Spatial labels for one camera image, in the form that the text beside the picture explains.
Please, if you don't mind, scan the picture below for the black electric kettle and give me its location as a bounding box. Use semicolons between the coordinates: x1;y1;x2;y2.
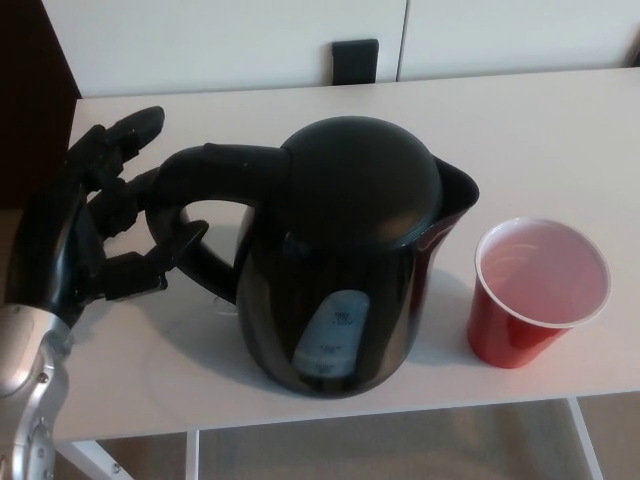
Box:
144;115;480;399

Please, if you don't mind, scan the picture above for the red plastic cup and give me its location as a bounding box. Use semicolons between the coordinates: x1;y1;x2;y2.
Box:
467;216;612;370

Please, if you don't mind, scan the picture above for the black rectangular cabinet plate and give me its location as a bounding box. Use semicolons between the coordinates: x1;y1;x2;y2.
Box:
331;38;379;85

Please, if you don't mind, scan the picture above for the dark brown cabinet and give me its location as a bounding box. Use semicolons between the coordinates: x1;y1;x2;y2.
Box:
0;0;84;211

